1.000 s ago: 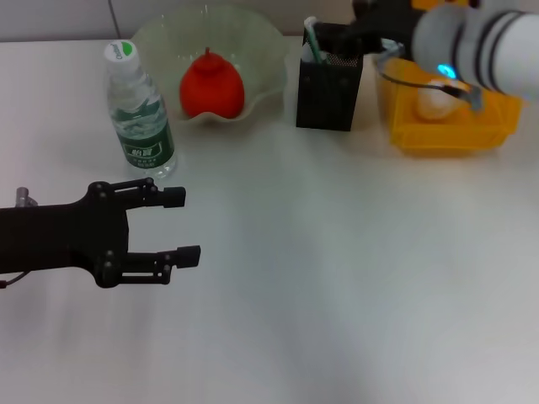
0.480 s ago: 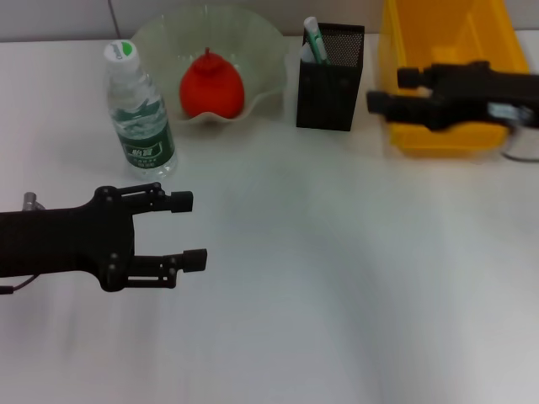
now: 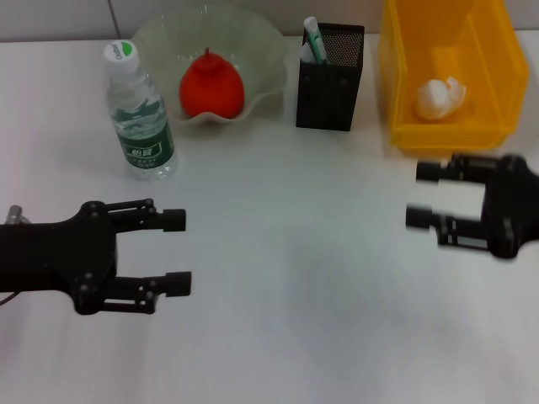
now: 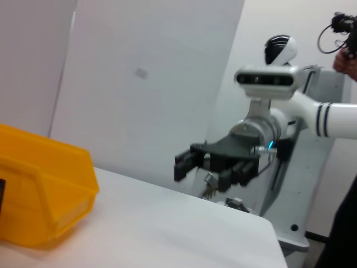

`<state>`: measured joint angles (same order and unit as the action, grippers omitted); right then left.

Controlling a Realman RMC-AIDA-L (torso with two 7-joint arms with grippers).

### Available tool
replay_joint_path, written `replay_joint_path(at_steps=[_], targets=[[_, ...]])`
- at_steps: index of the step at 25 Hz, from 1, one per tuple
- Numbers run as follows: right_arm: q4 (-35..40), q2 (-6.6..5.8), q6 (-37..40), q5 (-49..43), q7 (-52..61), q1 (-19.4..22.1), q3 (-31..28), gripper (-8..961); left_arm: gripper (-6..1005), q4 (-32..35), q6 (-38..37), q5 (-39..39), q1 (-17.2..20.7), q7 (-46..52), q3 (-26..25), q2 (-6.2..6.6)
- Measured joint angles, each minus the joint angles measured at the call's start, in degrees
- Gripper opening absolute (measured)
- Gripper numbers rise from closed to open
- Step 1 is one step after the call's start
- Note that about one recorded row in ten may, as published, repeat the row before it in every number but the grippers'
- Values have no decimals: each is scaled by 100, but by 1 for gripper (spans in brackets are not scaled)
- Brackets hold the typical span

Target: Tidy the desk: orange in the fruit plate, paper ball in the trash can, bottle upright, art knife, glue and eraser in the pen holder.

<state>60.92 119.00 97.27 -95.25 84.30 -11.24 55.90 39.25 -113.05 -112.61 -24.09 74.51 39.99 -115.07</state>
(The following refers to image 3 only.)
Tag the yellow plastic bin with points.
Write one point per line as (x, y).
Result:
(484, 126)

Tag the white paper ball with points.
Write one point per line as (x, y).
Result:
(438, 99)

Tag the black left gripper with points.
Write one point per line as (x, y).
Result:
(54, 261)

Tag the translucent wavy fruit plate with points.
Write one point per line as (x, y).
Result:
(261, 54)

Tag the green utility knife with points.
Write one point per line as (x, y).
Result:
(316, 40)

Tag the green label water bottle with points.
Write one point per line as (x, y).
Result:
(143, 126)

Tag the red orange fruit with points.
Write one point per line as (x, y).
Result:
(210, 88)

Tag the black mesh pen holder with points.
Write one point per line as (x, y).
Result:
(328, 97)

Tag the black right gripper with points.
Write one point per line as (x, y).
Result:
(511, 206)

